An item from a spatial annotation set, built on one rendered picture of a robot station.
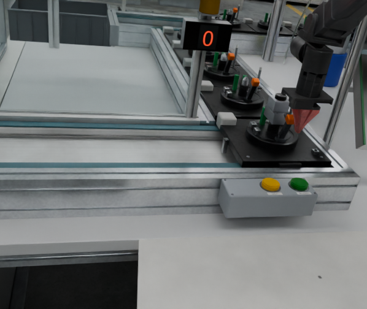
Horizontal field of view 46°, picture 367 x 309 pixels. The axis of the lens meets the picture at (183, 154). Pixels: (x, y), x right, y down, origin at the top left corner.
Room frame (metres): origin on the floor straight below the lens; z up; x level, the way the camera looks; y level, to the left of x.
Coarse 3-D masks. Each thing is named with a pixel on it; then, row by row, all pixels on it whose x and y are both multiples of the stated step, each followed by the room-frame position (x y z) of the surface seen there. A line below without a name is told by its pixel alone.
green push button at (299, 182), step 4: (292, 180) 0.84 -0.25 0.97; (296, 180) 0.84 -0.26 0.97; (300, 180) 0.85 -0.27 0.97; (304, 180) 0.85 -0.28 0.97; (292, 184) 0.83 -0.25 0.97; (296, 184) 0.83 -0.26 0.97; (300, 184) 0.83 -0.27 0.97; (304, 184) 0.83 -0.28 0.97; (308, 184) 0.84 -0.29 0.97; (296, 188) 0.82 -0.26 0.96; (300, 188) 0.82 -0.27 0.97; (304, 188) 0.82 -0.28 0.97
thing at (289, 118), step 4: (284, 116) 1.00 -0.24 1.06; (288, 116) 0.97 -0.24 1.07; (292, 116) 0.98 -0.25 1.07; (288, 120) 0.97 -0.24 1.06; (292, 120) 0.97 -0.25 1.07; (284, 124) 0.99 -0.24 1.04; (288, 124) 0.98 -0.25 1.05; (284, 128) 0.98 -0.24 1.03; (288, 128) 0.98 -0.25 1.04; (280, 132) 0.99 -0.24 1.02; (284, 132) 0.99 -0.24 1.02; (280, 136) 0.99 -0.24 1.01; (284, 136) 0.99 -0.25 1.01
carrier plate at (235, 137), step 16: (224, 128) 1.07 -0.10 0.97; (240, 128) 1.09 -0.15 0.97; (240, 144) 0.99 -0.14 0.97; (304, 144) 1.04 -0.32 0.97; (240, 160) 0.92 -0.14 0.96; (256, 160) 0.92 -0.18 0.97; (272, 160) 0.93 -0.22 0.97; (288, 160) 0.94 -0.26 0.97; (304, 160) 0.95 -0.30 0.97; (320, 160) 0.96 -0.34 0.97
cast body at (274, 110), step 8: (272, 96) 1.06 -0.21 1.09; (280, 96) 1.04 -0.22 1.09; (272, 104) 1.04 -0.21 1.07; (280, 104) 1.03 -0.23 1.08; (288, 104) 1.04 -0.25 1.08; (264, 112) 1.08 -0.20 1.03; (272, 112) 1.03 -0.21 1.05; (280, 112) 1.03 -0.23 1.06; (272, 120) 1.02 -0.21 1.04; (280, 120) 1.02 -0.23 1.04
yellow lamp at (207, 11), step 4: (200, 0) 1.11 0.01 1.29; (204, 0) 1.09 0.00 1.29; (208, 0) 1.09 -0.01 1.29; (212, 0) 1.09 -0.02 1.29; (216, 0) 1.10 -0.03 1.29; (200, 4) 1.11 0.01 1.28; (204, 4) 1.09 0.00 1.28; (208, 4) 1.09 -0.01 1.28; (212, 4) 1.09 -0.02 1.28; (216, 4) 1.10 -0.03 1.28; (200, 8) 1.10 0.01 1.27; (204, 8) 1.09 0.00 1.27; (208, 8) 1.09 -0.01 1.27; (212, 8) 1.09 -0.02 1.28; (216, 8) 1.10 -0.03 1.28; (204, 12) 1.09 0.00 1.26; (208, 12) 1.09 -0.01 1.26; (212, 12) 1.09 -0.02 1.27; (216, 12) 1.10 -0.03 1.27
